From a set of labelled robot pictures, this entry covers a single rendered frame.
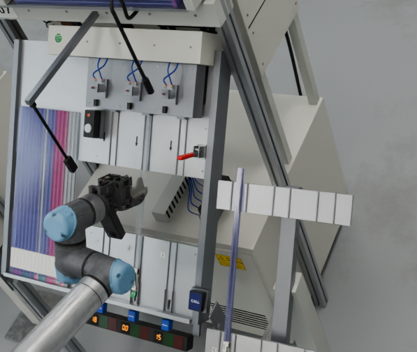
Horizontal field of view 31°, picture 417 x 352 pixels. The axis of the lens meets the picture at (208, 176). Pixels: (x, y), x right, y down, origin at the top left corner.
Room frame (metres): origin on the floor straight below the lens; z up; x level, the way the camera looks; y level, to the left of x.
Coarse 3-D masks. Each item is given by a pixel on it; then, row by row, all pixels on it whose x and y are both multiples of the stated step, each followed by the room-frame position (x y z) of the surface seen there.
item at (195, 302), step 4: (192, 292) 1.20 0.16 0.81; (192, 296) 1.19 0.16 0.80; (196, 296) 1.18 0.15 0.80; (200, 296) 1.18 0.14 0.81; (192, 300) 1.18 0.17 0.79; (196, 300) 1.18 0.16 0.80; (200, 300) 1.17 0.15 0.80; (192, 304) 1.18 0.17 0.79; (196, 304) 1.17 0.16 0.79; (200, 304) 1.17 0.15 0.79; (192, 308) 1.17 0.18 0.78; (196, 308) 1.17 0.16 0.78
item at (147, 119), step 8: (144, 128) 1.57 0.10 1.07; (144, 136) 1.56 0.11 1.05; (144, 144) 1.54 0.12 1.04; (144, 152) 1.53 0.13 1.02; (144, 160) 1.52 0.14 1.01; (144, 168) 1.51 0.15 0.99; (144, 176) 1.49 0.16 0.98; (144, 184) 1.48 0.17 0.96; (144, 200) 1.46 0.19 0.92; (136, 224) 1.43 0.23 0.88; (136, 232) 1.42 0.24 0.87; (136, 240) 1.40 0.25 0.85; (136, 248) 1.39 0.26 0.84; (136, 256) 1.38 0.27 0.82; (136, 264) 1.37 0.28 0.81; (136, 296) 1.32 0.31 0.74
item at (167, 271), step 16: (96, 240) 1.49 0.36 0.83; (112, 240) 1.46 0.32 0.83; (128, 240) 1.43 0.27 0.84; (144, 240) 1.40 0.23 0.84; (160, 240) 1.37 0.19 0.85; (112, 256) 1.43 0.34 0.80; (128, 256) 1.40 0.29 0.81; (144, 256) 1.37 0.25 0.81; (160, 256) 1.34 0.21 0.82; (176, 256) 1.31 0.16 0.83; (192, 256) 1.29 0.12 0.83; (144, 272) 1.35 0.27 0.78; (160, 272) 1.32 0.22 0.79; (176, 272) 1.29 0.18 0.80; (192, 272) 1.26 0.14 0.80; (144, 288) 1.32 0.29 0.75; (160, 288) 1.29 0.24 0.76; (176, 288) 1.26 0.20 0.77; (144, 304) 1.30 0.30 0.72; (160, 304) 1.27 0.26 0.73; (176, 304) 1.24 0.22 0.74
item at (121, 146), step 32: (32, 64) 1.93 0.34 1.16; (64, 64) 1.86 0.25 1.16; (64, 96) 1.80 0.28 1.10; (128, 128) 1.61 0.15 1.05; (160, 128) 1.55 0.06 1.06; (192, 128) 1.49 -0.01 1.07; (96, 160) 1.63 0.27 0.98; (128, 160) 1.56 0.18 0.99; (160, 160) 1.50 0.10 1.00; (192, 160) 1.44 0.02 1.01
